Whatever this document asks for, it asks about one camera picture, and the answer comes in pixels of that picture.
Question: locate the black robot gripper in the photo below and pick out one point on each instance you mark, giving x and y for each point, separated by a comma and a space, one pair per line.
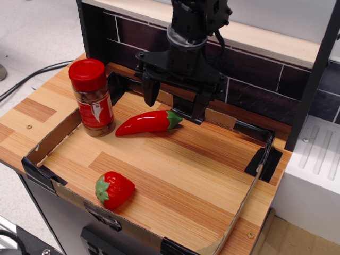
182, 66

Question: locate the red capped spice bottle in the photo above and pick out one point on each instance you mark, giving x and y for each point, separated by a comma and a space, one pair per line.
90, 87

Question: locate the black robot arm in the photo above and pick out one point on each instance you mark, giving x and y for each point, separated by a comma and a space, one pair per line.
196, 21

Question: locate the taped cardboard fence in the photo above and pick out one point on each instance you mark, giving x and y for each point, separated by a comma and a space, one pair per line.
199, 189

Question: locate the red toy chili pepper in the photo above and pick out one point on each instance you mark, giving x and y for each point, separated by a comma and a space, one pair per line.
154, 121

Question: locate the dark shelf unit brick backsplash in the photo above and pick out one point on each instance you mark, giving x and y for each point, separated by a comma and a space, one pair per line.
271, 79

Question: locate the red toy strawberry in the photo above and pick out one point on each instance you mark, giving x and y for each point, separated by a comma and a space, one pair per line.
112, 189

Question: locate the black device under table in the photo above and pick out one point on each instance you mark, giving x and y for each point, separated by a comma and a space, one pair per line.
97, 242

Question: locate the white drainboard counter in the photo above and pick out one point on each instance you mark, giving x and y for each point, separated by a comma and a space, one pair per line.
308, 195

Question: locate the black equipment bottom left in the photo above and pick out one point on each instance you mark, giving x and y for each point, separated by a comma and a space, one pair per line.
22, 242

